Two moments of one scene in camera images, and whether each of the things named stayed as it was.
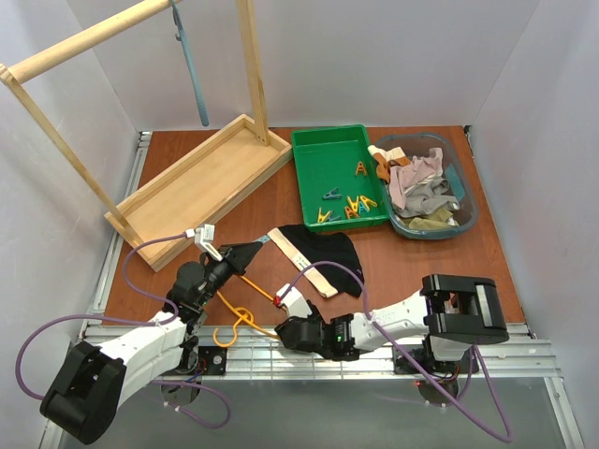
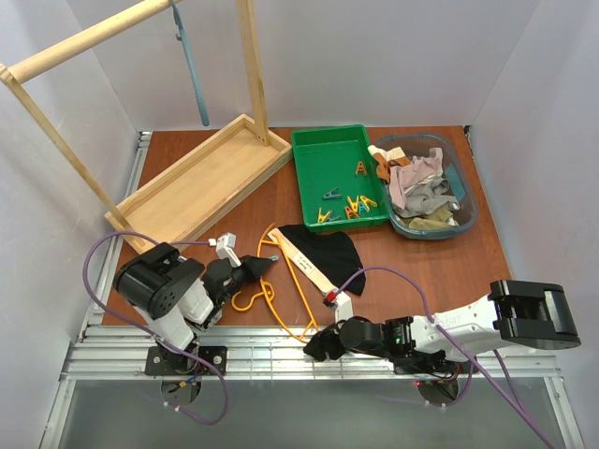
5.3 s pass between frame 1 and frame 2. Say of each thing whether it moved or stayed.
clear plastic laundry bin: stayed
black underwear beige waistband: stayed
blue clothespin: stayed
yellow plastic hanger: moved
